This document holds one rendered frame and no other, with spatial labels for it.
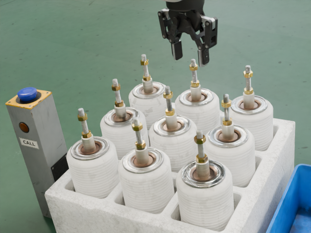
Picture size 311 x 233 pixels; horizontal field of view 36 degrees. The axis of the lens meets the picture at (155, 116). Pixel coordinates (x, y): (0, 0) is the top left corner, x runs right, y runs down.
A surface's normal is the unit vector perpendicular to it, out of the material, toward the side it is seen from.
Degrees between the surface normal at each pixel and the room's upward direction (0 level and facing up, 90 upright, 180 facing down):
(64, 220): 90
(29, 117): 90
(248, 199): 0
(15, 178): 0
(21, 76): 0
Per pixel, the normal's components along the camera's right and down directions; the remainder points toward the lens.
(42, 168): -0.47, 0.51
